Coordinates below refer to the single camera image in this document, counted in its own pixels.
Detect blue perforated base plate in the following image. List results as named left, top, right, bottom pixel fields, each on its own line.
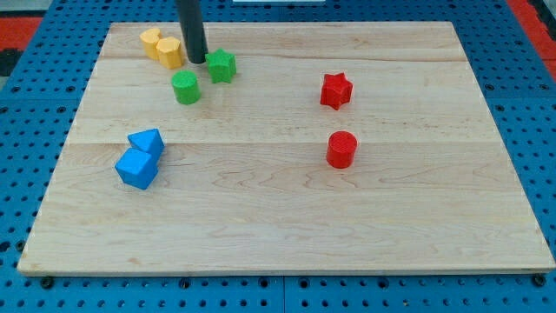
left=1, top=0, right=555, bottom=312

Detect red cylinder block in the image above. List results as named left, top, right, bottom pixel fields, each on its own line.
left=326, top=130, right=358, bottom=169

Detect yellow hexagon block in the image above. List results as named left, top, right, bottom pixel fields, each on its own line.
left=156, top=37, right=184, bottom=70

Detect red star block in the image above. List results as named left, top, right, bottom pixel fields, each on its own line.
left=320, top=73, right=353, bottom=110

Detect wooden board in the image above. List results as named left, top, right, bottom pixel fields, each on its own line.
left=17, top=22, right=555, bottom=276

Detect green cylinder block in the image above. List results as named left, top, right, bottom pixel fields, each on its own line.
left=171, top=70, right=202, bottom=104

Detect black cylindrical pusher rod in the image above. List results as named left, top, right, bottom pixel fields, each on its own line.
left=175, top=0, right=208, bottom=64

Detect green star block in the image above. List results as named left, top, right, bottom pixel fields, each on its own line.
left=205, top=48, right=236, bottom=83

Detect blue cube block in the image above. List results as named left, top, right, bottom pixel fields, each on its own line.
left=115, top=148, right=158, bottom=190

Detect blue triangle block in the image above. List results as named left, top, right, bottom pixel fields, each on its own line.
left=128, top=129, right=165, bottom=159

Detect yellow heart block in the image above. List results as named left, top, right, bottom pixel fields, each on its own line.
left=139, top=28, right=162, bottom=60

